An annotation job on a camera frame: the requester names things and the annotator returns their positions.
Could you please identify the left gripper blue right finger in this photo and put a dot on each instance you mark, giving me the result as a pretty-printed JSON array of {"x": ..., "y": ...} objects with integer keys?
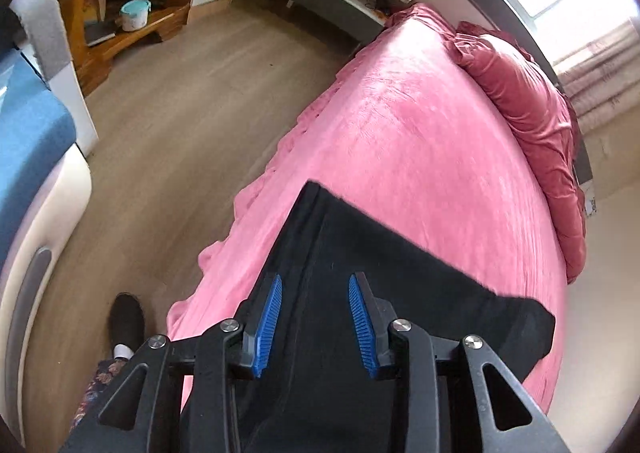
[{"x": 372, "y": 317}]

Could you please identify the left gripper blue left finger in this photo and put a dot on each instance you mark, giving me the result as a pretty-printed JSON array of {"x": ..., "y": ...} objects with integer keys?
[{"x": 261, "y": 325}]

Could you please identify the black embroidered pants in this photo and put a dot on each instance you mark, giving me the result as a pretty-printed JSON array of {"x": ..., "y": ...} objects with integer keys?
[{"x": 355, "y": 340}]

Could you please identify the black shoe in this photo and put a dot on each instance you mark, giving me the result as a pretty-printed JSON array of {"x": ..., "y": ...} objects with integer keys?
[{"x": 125, "y": 326}]

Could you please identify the pink bed sheet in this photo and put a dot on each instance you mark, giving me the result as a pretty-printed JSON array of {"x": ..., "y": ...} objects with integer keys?
[{"x": 405, "y": 171}]

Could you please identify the dark pink folded duvet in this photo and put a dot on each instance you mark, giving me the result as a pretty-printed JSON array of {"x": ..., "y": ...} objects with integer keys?
[{"x": 540, "y": 118}]

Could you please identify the blue white storage box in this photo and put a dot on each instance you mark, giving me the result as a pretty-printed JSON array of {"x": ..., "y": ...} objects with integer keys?
[{"x": 47, "y": 134}]

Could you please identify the floral beige right curtain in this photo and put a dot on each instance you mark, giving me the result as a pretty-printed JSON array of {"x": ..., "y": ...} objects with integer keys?
[{"x": 601, "y": 78}]

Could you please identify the white teal lidded pot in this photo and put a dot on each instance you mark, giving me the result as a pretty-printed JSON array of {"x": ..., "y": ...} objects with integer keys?
[{"x": 134, "y": 15}]

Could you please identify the dark grey headboard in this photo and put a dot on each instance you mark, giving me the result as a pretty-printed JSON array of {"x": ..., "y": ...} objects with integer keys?
[{"x": 503, "y": 16}]

